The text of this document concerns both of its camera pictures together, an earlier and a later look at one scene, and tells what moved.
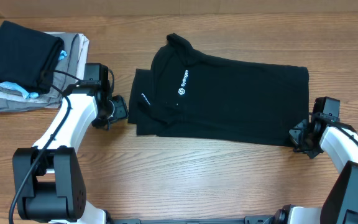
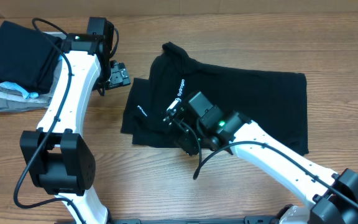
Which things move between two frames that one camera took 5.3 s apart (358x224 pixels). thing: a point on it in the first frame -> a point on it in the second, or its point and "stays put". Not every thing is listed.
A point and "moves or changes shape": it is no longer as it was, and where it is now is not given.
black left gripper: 122,111 -> 120,76
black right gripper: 294,135 -> 185,140
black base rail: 250,219 stays put
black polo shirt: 182,94 moves or changes shape
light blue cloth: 25,94 stays put
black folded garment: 19,55 stays put
